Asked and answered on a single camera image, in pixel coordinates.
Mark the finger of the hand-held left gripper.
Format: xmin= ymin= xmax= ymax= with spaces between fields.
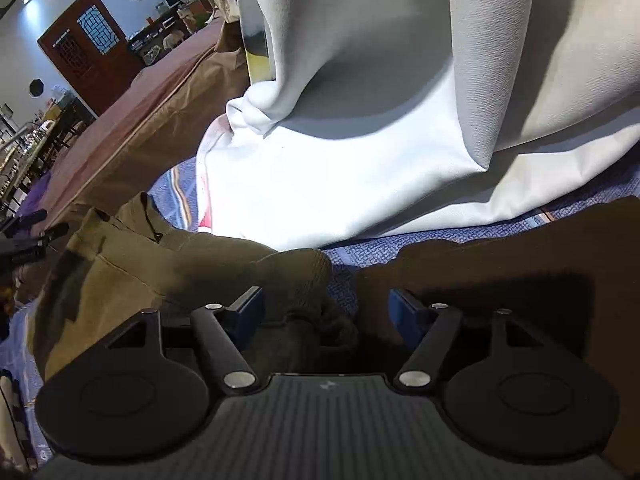
xmin=30 ymin=223 xmax=70 ymax=252
xmin=4 ymin=209 xmax=49 ymax=235

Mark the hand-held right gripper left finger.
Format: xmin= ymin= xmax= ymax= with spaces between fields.
xmin=104 ymin=286 xmax=265 ymax=395

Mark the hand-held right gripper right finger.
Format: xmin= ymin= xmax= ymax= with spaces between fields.
xmin=388 ymin=288 xmax=547 ymax=392

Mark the olive green sweatshirt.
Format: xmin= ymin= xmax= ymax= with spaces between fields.
xmin=27 ymin=191 xmax=640 ymax=476

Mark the purple cloth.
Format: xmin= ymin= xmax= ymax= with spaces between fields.
xmin=21 ymin=172 xmax=53 ymax=217

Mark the dark display rack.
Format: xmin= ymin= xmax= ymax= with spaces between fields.
xmin=0 ymin=92 xmax=96 ymax=218

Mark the blue plaid bedsheet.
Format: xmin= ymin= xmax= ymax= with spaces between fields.
xmin=0 ymin=152 xmax=640 ymax=480

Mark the brown maroon duvet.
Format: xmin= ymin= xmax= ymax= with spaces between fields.
xmin=15 ymin=20 xmax=251 ymax=221

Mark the wooden lattice door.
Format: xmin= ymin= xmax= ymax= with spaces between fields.
xmin=36 ymin=0 xmax=143 ymax=117

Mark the white cloth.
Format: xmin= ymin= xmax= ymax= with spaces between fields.
xmin=196 ymin=0 xmax=640 ymax=253

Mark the cluttered wooden shelf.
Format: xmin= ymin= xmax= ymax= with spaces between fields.
xmin=127 ymin=0 xmax=218 ymax=67

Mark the yellow green cloth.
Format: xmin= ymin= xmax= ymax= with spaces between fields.
xmin=244 ymin=32 xmax=275 ymax=83

